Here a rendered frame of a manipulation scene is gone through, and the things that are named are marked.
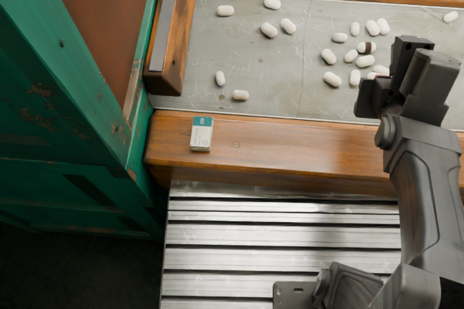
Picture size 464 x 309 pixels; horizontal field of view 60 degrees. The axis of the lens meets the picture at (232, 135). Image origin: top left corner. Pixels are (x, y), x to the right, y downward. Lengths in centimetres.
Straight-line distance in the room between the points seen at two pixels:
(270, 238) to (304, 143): 19
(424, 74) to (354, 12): 43
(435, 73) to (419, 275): 27
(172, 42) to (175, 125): 15
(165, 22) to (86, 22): 26
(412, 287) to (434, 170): 16
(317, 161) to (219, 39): 33
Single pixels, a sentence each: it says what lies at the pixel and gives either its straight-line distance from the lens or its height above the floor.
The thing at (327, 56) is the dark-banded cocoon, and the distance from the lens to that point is 84.
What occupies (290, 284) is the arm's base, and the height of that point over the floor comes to 68.
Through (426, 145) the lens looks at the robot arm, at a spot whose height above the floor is 102.
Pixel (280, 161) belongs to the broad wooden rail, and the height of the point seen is 76.
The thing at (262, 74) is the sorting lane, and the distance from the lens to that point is 82.
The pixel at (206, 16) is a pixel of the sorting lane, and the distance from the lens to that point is 91.
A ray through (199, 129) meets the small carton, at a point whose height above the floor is 78.
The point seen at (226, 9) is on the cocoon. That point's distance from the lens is 89.
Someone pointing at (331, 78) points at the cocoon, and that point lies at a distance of 81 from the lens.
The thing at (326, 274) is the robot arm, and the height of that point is 80.
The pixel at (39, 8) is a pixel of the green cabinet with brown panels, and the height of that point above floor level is 117.
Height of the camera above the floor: 143
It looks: 67 degrees down
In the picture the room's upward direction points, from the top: straight up
